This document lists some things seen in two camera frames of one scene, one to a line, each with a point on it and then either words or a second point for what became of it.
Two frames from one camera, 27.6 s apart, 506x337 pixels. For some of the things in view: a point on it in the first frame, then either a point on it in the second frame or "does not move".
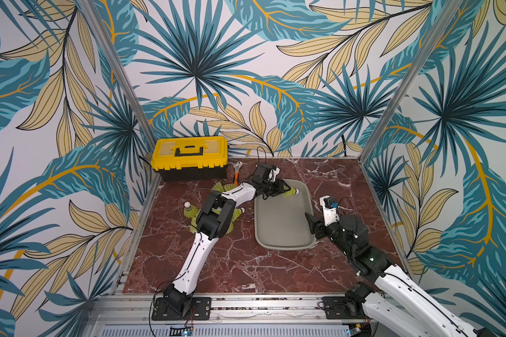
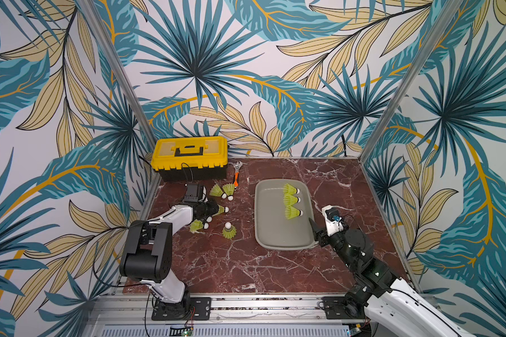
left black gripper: x=280 y=188 -> x=213 y=208
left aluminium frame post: x=117 y=69 does not move
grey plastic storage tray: x=281 y=223 does not move
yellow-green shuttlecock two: x=293 y=191 does not move
